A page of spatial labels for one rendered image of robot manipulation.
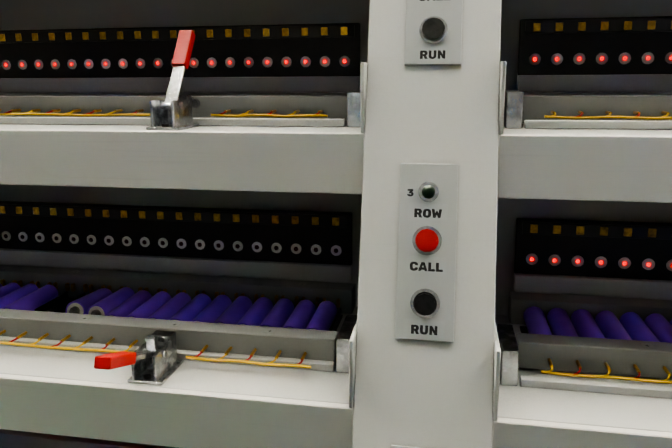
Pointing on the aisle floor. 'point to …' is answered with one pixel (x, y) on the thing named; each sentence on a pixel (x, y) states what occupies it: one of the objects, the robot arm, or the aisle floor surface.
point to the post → (478, 405)
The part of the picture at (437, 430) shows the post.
